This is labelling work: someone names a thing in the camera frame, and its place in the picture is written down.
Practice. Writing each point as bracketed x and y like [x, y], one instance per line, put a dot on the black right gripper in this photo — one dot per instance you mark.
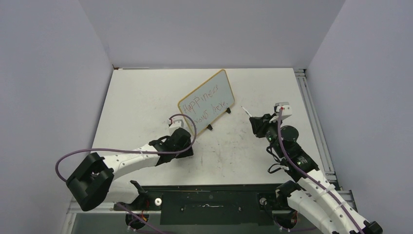
[259, 124]

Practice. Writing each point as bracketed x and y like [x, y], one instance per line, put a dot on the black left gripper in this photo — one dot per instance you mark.
[185, 153]

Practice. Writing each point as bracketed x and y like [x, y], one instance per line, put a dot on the white red whiteboard marker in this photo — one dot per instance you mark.
[247, 112]

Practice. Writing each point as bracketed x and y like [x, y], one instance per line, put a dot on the yellow framed whiteboard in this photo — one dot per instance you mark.
[207, 102]

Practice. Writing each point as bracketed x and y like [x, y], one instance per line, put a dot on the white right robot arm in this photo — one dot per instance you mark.
[308, 192]

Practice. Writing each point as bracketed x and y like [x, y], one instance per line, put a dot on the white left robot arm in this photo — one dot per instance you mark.
[96, 178]

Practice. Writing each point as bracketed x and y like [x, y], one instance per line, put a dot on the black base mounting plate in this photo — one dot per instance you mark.
[212, 204]

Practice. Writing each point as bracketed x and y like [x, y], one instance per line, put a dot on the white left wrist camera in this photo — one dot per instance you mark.
[175, 124]

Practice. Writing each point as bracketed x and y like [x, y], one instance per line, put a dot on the aluminium rail right side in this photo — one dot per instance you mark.
[315, 125]

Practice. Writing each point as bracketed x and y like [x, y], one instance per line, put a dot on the aluminium rail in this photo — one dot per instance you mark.
[315, 125]
[109, 207]

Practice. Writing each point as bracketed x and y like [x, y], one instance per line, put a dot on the aluminium rail front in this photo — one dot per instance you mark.
[109, 207]

